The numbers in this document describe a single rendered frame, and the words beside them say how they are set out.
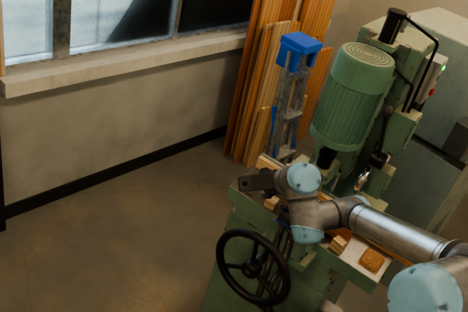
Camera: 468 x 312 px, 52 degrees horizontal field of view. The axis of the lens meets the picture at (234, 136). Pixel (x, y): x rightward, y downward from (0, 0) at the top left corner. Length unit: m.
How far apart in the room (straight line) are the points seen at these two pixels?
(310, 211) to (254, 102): 2.08
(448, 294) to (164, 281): 1.88
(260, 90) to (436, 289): 2.41
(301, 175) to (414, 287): 0.39
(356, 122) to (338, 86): 0.13
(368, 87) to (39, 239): 1.89
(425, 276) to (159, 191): 2.34
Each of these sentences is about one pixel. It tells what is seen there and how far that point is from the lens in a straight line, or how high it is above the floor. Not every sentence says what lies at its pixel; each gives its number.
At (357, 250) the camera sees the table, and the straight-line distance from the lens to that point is 1.71.
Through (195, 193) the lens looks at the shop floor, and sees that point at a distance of 3.07.
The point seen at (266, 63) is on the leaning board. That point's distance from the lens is 3.05.
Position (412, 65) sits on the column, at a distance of 1.68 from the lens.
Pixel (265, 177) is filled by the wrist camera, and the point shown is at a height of 1.22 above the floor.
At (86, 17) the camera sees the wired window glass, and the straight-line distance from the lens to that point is 2.50.
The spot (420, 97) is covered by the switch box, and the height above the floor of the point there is 1.34.
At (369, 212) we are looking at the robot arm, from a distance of 1.19.
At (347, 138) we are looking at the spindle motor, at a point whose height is 1.25.
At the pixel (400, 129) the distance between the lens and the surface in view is 1.74.
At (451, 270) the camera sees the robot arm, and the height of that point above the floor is 1.46.
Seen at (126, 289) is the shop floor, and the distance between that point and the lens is 2.52.
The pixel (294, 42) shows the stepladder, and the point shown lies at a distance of 2.43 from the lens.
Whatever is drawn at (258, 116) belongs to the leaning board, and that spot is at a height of 0.39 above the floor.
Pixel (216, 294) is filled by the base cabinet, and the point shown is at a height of 0.35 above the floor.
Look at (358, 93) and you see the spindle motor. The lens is 1.47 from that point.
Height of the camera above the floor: 2.00
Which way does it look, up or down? 33 degrees down
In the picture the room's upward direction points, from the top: 15 degrees clockwise
